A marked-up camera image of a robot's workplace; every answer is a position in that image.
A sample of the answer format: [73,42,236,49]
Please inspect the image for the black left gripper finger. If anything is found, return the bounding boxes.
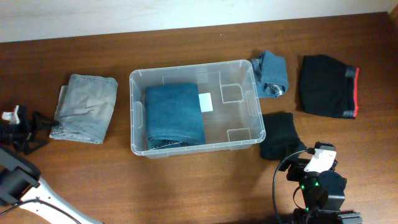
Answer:
[32,111,60,131]
[23,139,49,155]

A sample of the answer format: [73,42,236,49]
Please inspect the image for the black cloth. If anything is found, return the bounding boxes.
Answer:
[259,112,307,161]

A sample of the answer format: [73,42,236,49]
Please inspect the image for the light grey jeans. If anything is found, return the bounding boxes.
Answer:
[50,74,118,144]

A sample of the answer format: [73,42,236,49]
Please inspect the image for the black shorts with red band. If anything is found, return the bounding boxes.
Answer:
[298,54,359,119]

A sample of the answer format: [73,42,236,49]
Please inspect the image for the small blue denim garment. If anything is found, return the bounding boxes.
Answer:
[250,50,289,98]

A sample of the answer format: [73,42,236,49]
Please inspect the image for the clear plastic storage container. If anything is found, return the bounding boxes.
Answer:
[129,60,266,159]

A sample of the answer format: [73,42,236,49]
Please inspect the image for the dark blue jeans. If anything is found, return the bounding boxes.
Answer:
[145,83,206,150]

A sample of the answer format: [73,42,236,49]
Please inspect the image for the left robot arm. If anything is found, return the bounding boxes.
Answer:
[1,105,103,224]

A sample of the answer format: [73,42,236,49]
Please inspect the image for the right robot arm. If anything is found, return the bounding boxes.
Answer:
[274,158,363,224]

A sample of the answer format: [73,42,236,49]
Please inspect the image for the white label in container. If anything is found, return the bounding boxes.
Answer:
[198,93,213,113]

